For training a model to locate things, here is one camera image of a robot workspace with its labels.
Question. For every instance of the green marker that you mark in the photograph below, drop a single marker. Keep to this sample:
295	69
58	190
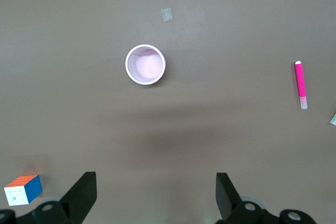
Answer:
334	119

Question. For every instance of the colourful puzzle cube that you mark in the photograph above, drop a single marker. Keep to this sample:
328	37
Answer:
23	190

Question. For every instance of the brown table cover sheet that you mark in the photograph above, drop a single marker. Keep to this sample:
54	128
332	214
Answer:
78	77

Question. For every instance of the small clear tape piece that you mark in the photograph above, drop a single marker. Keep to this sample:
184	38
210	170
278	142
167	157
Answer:
166	15

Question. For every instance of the pink marker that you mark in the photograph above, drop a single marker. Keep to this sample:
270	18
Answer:
299	82

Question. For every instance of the pink plastic cup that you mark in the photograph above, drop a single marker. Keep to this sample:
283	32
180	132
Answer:
147	64

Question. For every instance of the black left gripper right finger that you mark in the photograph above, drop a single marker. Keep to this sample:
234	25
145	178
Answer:
228	203

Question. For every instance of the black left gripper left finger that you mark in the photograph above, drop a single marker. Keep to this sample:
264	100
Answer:
81	197

